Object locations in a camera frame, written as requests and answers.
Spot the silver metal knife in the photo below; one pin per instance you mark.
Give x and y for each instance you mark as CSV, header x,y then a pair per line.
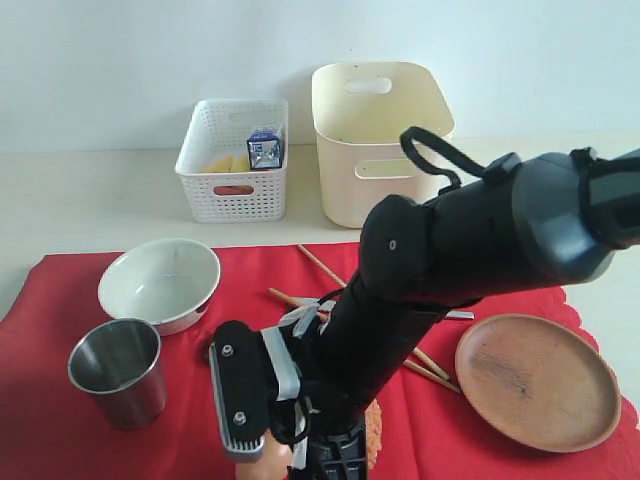
x,y
328,305

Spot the red sausage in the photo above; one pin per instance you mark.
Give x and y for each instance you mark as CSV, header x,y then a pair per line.
x,y
236,190

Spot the wooden chopstick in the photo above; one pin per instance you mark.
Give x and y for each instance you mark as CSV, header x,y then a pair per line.
x,y
417,361
320,265

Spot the stainless steel cup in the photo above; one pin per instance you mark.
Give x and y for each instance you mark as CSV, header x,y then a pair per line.
x,y
117,364

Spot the white ceramic bowl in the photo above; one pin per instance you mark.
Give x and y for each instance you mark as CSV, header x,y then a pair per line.
x,y
168,283

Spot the brown wooden plate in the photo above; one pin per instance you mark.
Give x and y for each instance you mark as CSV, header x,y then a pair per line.
x,y
538,383

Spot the brown egg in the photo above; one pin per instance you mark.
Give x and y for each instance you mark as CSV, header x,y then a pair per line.
x,y
273,465

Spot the cream plastic bin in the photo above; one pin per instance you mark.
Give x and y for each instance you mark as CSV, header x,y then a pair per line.
x,y
359,112

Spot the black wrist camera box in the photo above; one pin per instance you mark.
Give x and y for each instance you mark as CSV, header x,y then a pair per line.
x,y
257,390

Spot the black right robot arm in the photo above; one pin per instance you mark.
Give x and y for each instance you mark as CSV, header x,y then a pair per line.
x,y
520,225

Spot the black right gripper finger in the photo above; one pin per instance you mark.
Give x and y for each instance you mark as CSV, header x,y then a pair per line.
x,y
341,457

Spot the white perforated plastic basket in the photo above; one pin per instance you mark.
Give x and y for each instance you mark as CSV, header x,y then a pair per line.
x,y
220,127

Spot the orange fried chicken piece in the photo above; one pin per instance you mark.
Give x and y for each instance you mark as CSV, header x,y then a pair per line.
x,y
373,424

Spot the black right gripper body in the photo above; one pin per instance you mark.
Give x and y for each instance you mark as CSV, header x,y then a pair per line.
x,y
323,367

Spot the blue white milk carton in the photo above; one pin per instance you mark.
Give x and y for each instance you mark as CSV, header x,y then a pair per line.
x,y
265,147

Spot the yellow cheese wedge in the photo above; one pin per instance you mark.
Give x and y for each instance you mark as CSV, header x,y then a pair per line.
x,y
228,164

